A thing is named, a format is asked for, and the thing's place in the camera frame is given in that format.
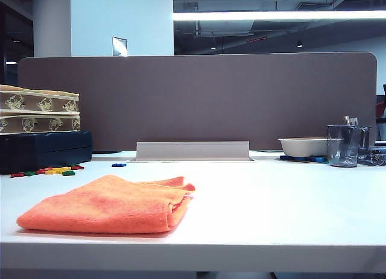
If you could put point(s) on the orange microfiber cloth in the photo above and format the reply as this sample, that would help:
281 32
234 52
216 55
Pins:
105 206

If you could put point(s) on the green letter magnet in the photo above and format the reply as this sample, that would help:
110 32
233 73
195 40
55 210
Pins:
29 173
68 173

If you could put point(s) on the red letter magnet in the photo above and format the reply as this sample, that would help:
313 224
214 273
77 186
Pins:
40 171
77 167
16 174

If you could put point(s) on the small blue letter magnet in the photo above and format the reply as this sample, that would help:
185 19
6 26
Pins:
119 164

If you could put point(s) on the yellow letter magnet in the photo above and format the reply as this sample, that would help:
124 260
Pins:
57 170

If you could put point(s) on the brown desk divider panel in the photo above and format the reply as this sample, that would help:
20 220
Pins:
226 101

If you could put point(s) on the white paper bowl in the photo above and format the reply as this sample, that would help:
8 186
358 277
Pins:
301 146

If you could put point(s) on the black ceiling spot lamp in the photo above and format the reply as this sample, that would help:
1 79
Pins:
299 45

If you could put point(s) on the white ceiling light strip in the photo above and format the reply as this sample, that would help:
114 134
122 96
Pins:
271 15

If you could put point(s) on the dark blue hard case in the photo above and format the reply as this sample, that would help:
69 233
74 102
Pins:
45 152

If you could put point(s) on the transparent blue plastic cup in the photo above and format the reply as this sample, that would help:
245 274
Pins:
343 146

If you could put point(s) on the silver metal clip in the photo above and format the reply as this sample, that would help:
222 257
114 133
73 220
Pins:
350 120

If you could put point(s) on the black mesh pen holder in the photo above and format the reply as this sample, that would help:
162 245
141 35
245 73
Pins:
365 137

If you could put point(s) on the white round column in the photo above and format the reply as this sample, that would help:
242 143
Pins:
51 23

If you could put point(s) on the clear dotted plastic box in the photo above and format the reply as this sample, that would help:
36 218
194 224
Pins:
374 157

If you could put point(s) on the red office chair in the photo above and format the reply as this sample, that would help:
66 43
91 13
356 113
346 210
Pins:
382 107

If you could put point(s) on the silver wall sign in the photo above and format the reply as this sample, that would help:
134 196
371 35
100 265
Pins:
119 46

